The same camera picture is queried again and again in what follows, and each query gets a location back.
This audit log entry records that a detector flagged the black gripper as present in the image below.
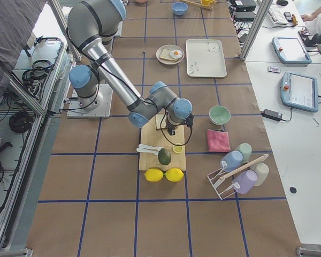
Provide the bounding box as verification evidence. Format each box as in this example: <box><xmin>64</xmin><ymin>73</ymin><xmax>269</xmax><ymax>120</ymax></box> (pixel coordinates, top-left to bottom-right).
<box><xmin>166</xmin><ymin>114</ymin><xmax>194</xmax><ymax>135</ymax></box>

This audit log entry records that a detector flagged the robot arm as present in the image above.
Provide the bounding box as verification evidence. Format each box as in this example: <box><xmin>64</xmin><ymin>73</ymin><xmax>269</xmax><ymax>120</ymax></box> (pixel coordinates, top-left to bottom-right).
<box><xmin>67</xmin><ymin>1</ymin><xmax>193</xmax><ymax>135</ymax></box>

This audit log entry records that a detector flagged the bread slice on plate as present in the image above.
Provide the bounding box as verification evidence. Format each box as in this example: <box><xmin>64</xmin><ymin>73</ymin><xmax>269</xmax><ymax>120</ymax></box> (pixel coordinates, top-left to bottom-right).
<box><xmin>159</xmin><ymin>48</ymin><xmax>174</xmax><ymax>61</ymax></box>

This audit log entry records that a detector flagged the cream round plate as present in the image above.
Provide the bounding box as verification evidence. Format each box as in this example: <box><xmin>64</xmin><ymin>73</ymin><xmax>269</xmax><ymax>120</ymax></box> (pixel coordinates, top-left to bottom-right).
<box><xmin>156</xmin><ymin>44</ymin><xmax>185</xmax><ymax>65</ymax></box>

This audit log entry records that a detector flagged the wooden cutting board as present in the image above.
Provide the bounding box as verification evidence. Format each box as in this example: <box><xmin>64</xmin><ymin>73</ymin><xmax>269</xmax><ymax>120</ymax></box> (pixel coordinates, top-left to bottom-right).
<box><xmin>139</xmin><ymin>113</ymin><xmax>186</xmax><ymax>171</ymax></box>

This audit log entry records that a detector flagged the lemon slice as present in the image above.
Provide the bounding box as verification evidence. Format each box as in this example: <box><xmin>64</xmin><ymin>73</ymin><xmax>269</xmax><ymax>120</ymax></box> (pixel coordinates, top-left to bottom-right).
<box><xmin>172</xmin><ymin>145</ymin><xmax>184</xmax><ymax>154</ymax></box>

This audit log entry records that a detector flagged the light green bowl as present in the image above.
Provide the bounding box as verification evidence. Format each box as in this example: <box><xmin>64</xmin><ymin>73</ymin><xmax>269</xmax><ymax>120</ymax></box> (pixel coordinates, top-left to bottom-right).
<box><xmin>209</xmin><ymin>105</ymin><xmax>231</xmax><ymax>125</ymax></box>

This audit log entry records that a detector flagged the pink cloth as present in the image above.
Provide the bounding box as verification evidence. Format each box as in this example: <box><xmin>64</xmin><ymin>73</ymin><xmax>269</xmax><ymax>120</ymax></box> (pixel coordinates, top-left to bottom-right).
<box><xmin>207</xmin><ymin>129</ymin><xmax>231</xmax><ymax>153</ymax></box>

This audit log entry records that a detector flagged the avocado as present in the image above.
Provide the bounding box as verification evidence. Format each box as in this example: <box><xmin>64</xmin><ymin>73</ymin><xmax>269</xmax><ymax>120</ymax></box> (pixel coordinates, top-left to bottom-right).
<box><xmin>157</xmin><ymin>148</ymin><xmax>172</xmax><ymax>165</ymax></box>

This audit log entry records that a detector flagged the right whole lemon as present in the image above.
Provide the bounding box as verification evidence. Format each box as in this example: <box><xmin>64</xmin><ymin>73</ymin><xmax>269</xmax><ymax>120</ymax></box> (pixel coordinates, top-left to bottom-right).
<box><xmin>164</xmin><ymin>168</ymin><xmax>184</xmax><ymax>182</ymax></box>

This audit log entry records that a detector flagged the whole lemon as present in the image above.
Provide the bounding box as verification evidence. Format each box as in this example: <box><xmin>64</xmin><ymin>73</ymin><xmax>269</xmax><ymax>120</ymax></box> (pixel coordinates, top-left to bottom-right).
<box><xmin>164</xmin><ymin>168</ymin><xmax>184</xmax><ymax>182</ymax></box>
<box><xmin>144</xmin><ymin>168</ymin><xmax>164</xmax><ymax>182</ymax></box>

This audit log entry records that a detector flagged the blue mug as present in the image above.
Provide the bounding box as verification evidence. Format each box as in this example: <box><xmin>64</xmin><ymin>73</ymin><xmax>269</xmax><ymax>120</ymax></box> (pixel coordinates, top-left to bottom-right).
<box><xmin>220</xmin><ymin>150</ymin><xmax>243</xmax><ymax>172</ymax></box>

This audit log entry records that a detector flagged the green mug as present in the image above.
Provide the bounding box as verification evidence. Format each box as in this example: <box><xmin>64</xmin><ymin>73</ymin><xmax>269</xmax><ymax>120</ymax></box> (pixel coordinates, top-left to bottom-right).
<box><xmin>235</xmin><ymin>143</ymin><xmax>252</xmax><ymax>163</ymax></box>

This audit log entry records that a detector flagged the left whole lemon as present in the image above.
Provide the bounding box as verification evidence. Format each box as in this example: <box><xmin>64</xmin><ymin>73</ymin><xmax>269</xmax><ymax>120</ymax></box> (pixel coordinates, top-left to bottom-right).
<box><xmin>144</xmin><ymin>168</ymin><xmax>164</xmax><ymax>182</ymax></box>

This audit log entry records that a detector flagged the cream bear tray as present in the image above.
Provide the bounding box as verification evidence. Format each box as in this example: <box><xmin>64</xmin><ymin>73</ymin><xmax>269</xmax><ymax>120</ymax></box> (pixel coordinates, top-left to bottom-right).
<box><xmin>186</xmin><ymin>39</ymin><xmax>227</xmax><ymax>78</ymax></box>

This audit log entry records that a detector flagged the fake fried egg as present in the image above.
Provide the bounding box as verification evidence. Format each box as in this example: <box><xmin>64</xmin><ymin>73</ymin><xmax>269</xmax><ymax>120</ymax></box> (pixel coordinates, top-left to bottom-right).
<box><xmin>170</xmin><ymin>49</ymin><xmax>183</xmax><ymax>60</ymax></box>

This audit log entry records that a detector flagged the black power adapter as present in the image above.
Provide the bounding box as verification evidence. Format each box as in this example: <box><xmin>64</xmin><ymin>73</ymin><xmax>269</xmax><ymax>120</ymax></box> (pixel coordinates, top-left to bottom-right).
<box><xmin>261</xmin><ymin>109</ymin><xmax>282</xmax><ymax>122</ymax></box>

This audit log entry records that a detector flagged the purple mug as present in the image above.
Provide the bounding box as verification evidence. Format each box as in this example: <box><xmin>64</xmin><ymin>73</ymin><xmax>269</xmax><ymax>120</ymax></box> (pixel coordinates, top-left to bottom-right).
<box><xmin>232</xmin><ymin>170</ymin><xmax>258</xmax><ymax>194</ymax></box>

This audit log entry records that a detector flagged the cream mug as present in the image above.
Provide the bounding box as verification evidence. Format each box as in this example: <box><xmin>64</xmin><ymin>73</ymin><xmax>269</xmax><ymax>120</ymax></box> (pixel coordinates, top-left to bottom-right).
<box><xmin>250</xmin><ymin>163</ymin><xmax>269</xmax><ymax>186</ymax></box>

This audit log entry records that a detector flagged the blue bowl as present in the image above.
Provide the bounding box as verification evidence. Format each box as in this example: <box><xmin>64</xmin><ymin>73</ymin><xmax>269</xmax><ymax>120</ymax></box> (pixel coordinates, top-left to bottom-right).
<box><xmin>171</xmin><ymin>2</ymin><xmax>188</xmax><ymax>16</ymax></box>

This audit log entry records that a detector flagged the wooden cup rack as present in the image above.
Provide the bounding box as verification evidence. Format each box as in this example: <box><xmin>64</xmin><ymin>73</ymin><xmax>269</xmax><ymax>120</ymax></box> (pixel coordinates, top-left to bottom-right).
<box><xmin>181</xmin><ymin>0</ymin><xmax>217</xmax><ymax>10</ymax></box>

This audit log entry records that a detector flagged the near teach pendant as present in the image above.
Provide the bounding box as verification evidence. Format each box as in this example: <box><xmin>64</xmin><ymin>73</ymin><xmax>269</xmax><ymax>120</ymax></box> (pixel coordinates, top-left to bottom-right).
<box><xmin>280</xmin><ymin>72</ymin><xmax>318</xmax><ymax>112</ymax></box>

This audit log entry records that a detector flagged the teach pendant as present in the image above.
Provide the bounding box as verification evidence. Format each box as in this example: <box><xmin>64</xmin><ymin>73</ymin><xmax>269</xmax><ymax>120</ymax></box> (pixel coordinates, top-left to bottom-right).
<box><xmin>280</xmin><ymin>72</ymin><xmax>318</xmax><ymax>112</ymax></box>
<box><xmin>272</xmin><ymin>37</ymin><xmax>312</xmax><ymax>65</ymax></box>

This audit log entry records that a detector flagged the yellow cup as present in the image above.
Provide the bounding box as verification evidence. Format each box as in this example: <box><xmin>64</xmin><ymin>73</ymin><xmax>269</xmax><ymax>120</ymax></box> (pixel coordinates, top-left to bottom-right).
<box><xmin>201</xmin><ymin>0</ymin><xmax>212</xmax><ymax>6</ymax></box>

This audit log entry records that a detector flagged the far teach pendant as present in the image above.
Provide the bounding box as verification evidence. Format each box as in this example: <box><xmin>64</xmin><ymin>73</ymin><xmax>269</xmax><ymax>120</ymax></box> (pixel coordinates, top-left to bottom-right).
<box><xmin>272</xmin><ymin>37</ymin><xmax>312</xmax><ymax>65</ymax></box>

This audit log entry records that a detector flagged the white wire cup rack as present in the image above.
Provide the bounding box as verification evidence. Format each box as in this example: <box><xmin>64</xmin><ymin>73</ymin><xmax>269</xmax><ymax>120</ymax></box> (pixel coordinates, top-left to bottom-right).
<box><xmin>207</xmin><ymin>154</ymin><xmax>270</xmax><ymax>201</ymax></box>

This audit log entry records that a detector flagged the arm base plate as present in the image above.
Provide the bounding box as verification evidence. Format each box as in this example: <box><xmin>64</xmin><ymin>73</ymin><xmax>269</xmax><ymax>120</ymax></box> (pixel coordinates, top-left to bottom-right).
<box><xmin>67</xmin><ymin>84</ymin><xmax>113</xmax><ymax>118</ymax></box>

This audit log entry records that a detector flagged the aluminium frame post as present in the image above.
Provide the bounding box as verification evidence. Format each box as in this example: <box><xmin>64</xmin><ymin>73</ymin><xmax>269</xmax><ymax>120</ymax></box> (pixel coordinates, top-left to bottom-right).
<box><xmin>240</xmin><ymin>0</ymin><xmax>272</xmax><ymax>61</ymax></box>

